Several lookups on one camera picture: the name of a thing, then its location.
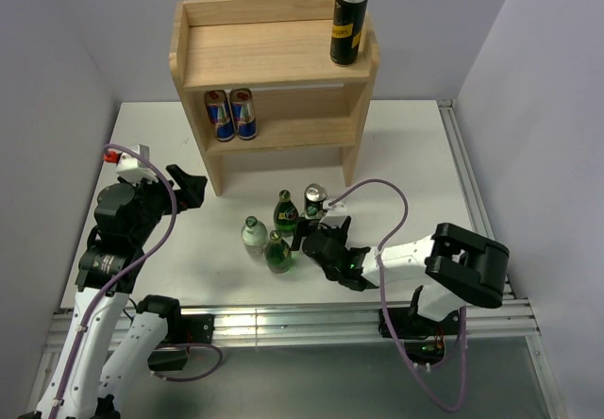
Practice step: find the black can on table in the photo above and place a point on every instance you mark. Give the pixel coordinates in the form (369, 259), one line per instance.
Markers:
(315, 196)

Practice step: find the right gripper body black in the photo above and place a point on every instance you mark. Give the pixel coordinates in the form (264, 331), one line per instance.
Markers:
(331, 274)

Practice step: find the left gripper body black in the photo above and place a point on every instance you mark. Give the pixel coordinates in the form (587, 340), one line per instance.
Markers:
(155, 203)

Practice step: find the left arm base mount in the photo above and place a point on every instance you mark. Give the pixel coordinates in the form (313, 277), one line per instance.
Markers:
(193, 329)

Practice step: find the green bottle front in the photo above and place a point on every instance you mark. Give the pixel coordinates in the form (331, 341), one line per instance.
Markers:
(278, 254)

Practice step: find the clear glass bottle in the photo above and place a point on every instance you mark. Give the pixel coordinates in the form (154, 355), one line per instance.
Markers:
(254, 236)
(322, 223)

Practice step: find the left Red Bull can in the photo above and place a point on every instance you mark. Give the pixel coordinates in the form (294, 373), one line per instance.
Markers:
(218, 110)

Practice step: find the green bottle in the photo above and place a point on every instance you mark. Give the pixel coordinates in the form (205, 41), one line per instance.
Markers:
(278, 254)
(285, 215)

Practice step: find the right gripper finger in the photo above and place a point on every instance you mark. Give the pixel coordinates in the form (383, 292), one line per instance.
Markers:
(303, 228)
(343, 229)

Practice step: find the aluminium side rail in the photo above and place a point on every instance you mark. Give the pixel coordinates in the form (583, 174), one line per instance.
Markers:
(472, 197)

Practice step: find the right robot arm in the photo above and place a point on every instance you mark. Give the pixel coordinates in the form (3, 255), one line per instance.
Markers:
(453, 266)

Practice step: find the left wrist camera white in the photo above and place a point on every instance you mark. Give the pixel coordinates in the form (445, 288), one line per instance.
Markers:
(130, 169)

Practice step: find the red bull can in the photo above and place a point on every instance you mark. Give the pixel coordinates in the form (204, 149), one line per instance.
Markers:
(241, 101)
(218, 110)

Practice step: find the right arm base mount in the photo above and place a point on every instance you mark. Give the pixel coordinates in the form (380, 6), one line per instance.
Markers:
(425, 342)

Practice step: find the aluminium front rail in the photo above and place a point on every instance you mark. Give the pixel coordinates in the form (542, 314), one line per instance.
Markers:
(263, 327)

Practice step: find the wooden two-tier shelf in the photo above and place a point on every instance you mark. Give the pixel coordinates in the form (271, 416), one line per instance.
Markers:
(279, 49)

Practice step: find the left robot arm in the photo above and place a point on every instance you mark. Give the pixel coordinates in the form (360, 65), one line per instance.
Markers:
(89, 376)

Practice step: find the black yellow Schweppes can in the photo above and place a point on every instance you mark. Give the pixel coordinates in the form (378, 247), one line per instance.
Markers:
(347, 25)

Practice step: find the right Red Bull can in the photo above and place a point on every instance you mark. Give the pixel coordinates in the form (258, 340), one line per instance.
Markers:
(241, 101)

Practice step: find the green bottle rear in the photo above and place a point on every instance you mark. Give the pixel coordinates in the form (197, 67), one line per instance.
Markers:
(285, 215)

